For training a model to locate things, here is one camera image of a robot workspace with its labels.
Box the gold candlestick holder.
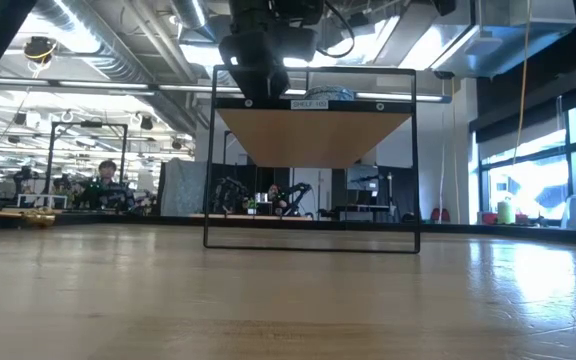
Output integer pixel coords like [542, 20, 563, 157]
[0, 206, 58, 230]

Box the yellow-green bottle on desk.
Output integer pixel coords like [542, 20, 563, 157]
[496, 198, 517, 226]

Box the grey ventilation duct box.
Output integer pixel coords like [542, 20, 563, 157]
[430, 0, 576, 80]

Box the yellow power cable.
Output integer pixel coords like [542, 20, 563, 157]
[514, 0, 533, 151]

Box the grey fabric partition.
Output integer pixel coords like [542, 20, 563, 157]
[159, 158, 208, 218]

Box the dark flat screen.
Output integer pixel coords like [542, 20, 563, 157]
[345, 164, 382, 192]

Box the blue-grey patterned round disc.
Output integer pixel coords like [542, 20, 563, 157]
[303, 84, 357, 101]

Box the person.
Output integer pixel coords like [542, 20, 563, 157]
[81, 159, 138, 212]

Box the black aluminium table frame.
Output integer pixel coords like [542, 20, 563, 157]
[0, 212, 576, 247]

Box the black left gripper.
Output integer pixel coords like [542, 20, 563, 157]
[217, 0, 325, 101]

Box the black yellow cable reel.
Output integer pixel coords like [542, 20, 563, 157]
[21, 34, 60, 65]

